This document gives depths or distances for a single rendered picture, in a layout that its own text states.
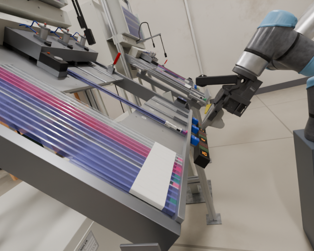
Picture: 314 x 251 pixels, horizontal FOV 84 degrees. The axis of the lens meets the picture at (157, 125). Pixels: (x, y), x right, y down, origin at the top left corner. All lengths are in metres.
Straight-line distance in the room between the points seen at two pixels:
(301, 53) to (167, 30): 3.75
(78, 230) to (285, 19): 0.74
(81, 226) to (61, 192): 0.29
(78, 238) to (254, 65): 0.65
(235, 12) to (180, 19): 1.04
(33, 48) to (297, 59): 0.75
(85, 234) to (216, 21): 3.93
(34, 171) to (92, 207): 0.10
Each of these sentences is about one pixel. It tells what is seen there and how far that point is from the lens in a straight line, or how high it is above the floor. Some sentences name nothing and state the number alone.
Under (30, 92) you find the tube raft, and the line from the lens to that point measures 0.48.
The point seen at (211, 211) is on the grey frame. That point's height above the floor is 0.07.
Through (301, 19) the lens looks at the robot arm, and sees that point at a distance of 0.76.
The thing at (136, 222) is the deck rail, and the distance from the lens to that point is 0.29.
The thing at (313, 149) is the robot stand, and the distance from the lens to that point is 0.80.
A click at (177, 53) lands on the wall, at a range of 4.12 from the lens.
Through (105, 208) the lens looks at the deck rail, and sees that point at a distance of 0.29.
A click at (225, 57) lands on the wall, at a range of 4.03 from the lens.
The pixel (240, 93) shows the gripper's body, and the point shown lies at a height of 0.82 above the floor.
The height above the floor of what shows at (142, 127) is 0.81.
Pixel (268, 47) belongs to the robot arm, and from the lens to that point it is 0.55.
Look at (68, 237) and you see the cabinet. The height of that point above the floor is 0.62.
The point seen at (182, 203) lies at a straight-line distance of 0.31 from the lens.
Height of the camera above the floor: 0.93
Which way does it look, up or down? 15 degrees down
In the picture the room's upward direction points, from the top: 18 degrees counter-clockwise
